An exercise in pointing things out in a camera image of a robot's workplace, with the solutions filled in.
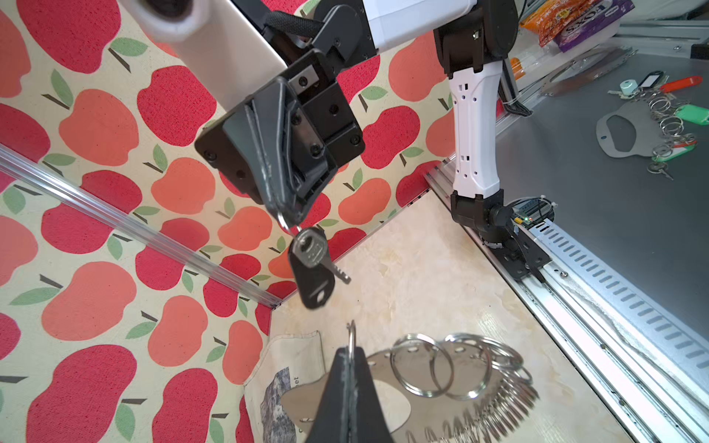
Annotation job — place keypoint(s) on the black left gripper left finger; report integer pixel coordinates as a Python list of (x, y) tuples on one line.
[(332, 422)]

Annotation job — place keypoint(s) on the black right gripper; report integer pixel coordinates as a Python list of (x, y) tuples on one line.
[(283, 143)]

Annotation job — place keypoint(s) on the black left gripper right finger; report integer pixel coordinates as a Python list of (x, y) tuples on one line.
[(367, 423)]

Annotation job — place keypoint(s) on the metal key organizer plate with rings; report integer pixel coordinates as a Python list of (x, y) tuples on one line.
[(463, 388)]

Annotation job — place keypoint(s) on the key with black tag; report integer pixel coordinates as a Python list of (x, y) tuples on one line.
[(314, 271)]

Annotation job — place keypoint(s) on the spare key plate with keys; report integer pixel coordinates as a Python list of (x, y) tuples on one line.
[(656, 117)]

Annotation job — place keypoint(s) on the beige canvas tote bag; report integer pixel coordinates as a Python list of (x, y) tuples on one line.
[(287, 362)]

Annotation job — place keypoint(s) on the snack packets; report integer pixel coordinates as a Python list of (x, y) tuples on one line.
[(568, 23)]

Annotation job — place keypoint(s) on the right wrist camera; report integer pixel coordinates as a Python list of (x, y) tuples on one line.
[(219, 45)]

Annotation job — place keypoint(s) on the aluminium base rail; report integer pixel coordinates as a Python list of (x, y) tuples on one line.
[(647, 366)]

